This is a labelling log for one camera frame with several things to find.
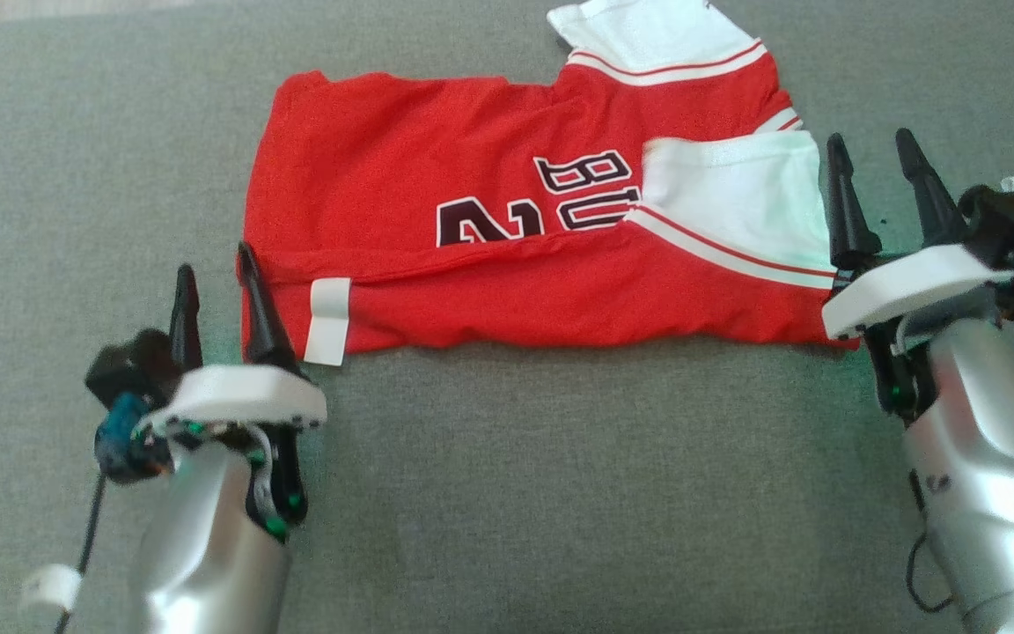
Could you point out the red basketball jersey white trim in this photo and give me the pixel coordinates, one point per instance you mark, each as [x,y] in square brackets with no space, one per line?
[472,176]

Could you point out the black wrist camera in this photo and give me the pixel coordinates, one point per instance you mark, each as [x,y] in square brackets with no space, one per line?
[1013,216]
[133,365]

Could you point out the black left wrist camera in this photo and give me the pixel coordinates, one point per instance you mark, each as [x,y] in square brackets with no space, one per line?
[133,365]

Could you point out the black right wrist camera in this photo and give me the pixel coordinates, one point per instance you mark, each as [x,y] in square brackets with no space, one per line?
[1013,216]

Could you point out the grey fabric sofa seat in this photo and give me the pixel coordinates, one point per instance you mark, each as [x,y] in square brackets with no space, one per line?
[516,493]

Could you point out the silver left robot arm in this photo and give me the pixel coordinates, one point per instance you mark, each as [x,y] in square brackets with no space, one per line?
[208,555]

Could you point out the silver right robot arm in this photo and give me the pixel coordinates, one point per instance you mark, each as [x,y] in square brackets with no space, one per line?
[991,475]

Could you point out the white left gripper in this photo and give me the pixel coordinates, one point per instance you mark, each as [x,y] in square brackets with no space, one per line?
[243,396]

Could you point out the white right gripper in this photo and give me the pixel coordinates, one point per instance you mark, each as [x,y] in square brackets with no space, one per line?
[912,286]

